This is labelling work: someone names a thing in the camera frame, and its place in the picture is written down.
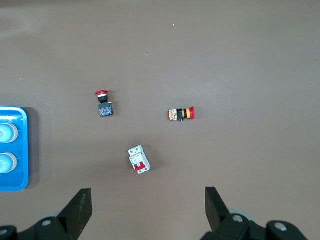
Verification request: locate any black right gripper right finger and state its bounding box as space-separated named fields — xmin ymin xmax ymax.
xmin=201 ymin=186 xmax=309 ymax=240

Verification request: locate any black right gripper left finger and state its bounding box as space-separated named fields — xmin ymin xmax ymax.
xmin=0 ymin=187 xmax=93 ymax=240

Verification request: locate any blue call bell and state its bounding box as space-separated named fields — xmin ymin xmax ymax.
xmin=0 ymin=152 xmax=18 ymax=174
xmin=0 ymin=122 xmax=19 ymax=144

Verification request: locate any blue plastic tray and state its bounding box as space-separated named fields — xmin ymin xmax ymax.
xmin=0 ymin=106 xmax=29 ymax=192

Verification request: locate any white red circuit breaker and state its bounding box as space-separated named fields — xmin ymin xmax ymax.
xmin=128 ymin=144 xmax=151 ymax=175

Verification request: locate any red mushroom push button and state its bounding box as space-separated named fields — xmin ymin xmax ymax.
xmin=94 ymin=89 xmax=115 ymax=118

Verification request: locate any brown table mat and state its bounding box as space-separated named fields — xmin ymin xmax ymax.
xmin=0 ymin=0 xmax=320 ymax=240

